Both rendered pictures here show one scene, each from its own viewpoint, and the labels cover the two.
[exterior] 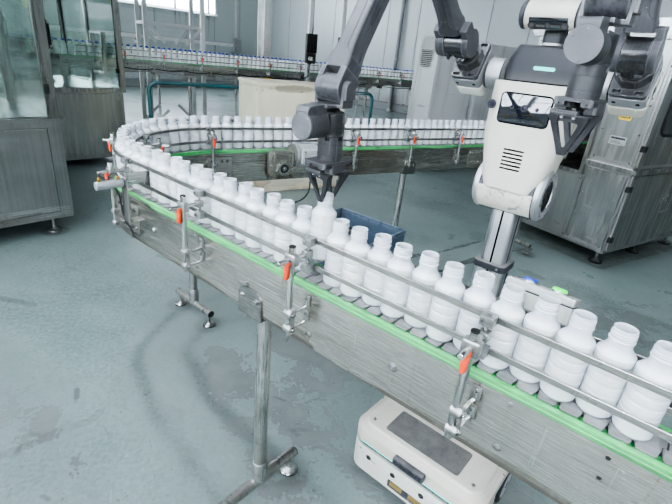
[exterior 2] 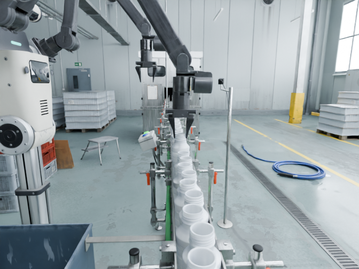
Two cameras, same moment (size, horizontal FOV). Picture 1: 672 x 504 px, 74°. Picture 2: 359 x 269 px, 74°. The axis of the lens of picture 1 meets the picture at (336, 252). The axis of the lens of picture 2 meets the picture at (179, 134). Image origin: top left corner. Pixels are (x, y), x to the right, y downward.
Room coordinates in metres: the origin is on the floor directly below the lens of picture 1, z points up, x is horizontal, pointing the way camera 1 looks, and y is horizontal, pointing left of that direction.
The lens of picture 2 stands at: (1.54, 0.63, 1.38)
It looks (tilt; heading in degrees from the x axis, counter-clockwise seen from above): 12 degrees down; 229
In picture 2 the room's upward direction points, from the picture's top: straight up
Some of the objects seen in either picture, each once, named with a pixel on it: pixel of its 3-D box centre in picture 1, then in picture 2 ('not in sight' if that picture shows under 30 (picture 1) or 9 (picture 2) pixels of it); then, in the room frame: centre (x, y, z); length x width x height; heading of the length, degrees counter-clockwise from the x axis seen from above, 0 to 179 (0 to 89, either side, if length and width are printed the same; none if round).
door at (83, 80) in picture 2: not in sight; (80, 92); (-2.13, -10.41, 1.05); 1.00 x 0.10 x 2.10; 142
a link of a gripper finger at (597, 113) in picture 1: (575, 127); (143, 72); (0.87, -0.42, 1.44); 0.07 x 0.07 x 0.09; 51
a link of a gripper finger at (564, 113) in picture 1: (569, 128); (150, 72); (0.84, -0.40, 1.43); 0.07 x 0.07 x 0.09; 51
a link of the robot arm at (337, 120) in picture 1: (330, 123); (183, 84); (1.01, 0.04, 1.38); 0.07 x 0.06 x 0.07; 142
